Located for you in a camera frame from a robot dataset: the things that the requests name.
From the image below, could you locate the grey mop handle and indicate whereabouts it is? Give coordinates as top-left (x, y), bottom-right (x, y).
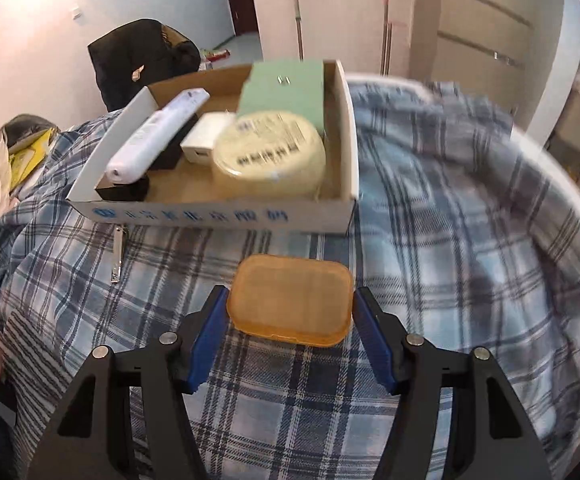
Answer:
top-left (290, 0), bottom-right (305, 60)

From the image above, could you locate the metal nail clipper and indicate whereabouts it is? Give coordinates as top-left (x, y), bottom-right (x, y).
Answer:
top-left (110, 224), bottom-right (129, 285)

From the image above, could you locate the black jacket on chair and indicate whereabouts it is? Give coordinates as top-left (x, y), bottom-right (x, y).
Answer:
top-left (87, 18), bottom-right (203, 113)

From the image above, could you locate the green snap pouch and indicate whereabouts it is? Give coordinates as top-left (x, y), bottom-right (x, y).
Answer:
top-left (237, 58), bottom-right (325, 136)

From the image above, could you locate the white square adapter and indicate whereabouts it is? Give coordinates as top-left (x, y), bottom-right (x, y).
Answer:
top-left (180, 112), bottom-right (238, 165)

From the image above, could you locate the round pale yellow container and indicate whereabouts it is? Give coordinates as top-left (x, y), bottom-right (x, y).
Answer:
top-left (211, 110), bottom-right (327, 200)

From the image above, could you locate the small black box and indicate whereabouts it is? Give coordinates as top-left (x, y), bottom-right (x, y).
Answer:
top-left (94, 175), bottom-right (151, 202)

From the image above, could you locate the red broom stick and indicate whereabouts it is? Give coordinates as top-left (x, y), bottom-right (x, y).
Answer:
top-left (380, 0), bottom-right (395, 76)

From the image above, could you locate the black frame display box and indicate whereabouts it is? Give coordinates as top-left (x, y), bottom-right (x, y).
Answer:
top-left (147, 122), bottom-right (193, 171)

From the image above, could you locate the shallow cardboard box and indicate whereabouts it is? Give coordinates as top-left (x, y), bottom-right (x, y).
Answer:
top-left (66, 59), bottom-right (359, 236)

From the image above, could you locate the grey bag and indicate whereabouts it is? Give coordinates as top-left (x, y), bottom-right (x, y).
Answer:
top-left (0, 114), bottom-right (60, 148)

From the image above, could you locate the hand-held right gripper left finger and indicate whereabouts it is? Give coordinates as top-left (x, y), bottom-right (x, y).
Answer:
top-left (27, 285), bottom-right (231, 480)

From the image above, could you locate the brown cardboard box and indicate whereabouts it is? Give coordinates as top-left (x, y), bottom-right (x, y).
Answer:
top-left (162, 24), bottom-right (193, 46)

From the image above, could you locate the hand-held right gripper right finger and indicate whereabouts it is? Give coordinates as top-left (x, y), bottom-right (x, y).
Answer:
top-left (352, 286), bottom-right (553, 480)

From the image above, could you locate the yellow box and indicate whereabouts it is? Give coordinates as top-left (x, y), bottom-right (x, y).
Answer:
top-left (8, 127), bottom-right (53, 186)

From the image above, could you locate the blue plaid shirt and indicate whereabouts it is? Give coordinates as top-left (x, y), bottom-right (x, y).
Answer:
top-left (0, 80), bottom-right (580, 480)

